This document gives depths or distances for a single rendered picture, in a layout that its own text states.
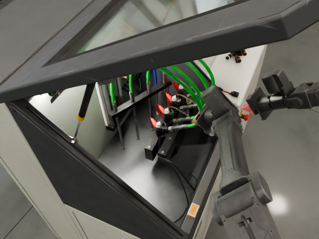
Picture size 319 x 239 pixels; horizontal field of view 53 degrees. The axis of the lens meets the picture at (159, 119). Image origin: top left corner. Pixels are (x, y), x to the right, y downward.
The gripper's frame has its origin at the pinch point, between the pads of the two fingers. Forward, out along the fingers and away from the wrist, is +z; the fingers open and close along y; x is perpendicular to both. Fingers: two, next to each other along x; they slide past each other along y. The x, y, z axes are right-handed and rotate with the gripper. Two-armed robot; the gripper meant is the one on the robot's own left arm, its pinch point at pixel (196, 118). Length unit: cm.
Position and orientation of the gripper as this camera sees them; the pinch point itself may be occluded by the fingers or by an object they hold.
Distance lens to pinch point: 118.1
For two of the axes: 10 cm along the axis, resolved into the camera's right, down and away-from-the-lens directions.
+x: 6.9, 6.7, 2.7
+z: -4.3, 0.7, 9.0
